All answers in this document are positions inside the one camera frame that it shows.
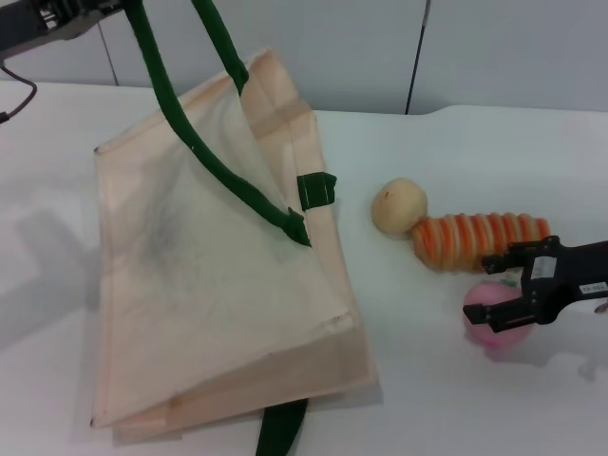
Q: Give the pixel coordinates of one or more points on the orange striped bread roll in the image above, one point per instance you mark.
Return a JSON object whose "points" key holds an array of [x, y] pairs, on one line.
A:
{"points": [[470, 237]]}

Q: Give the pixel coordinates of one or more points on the thin black background rod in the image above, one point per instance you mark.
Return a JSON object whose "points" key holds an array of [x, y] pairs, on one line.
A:
{"points": [[415, 62]]}

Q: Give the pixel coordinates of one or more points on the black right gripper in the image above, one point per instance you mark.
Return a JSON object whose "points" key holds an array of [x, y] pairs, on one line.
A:
{"points": [[565, 275]]}

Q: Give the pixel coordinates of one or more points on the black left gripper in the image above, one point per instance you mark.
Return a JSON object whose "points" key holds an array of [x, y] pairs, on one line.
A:
{"points": [[43, 24]]}

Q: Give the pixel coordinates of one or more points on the beige toy potato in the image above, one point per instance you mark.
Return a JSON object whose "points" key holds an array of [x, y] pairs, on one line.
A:
{"points": [[398, 205]]}

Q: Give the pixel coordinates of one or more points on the pink toy peach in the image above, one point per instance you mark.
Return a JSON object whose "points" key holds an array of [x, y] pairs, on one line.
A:
{"points": [[484, 294]]}

